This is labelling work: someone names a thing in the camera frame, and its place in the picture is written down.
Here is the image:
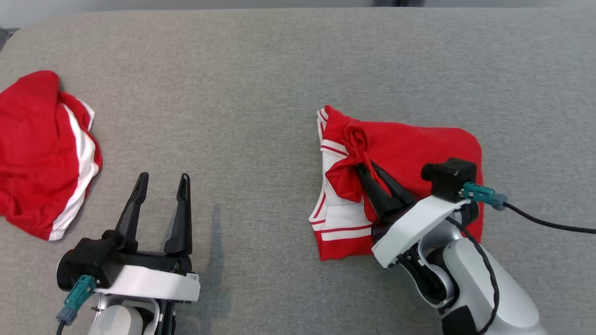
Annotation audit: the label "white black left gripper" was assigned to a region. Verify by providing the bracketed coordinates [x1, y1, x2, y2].
[95, 172, 201, 303]

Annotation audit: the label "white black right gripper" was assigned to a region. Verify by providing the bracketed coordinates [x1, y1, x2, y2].
[356, 161, 471, 268]

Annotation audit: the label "red white lettered jersey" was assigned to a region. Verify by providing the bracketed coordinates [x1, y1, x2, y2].
[309, 105, 485, 261]

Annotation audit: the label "red shorts with white stripe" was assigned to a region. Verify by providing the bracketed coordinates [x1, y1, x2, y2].
[0, 70, 103, 241]

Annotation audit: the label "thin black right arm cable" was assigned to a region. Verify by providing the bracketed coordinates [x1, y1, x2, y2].
[445, 216, 501, 335]

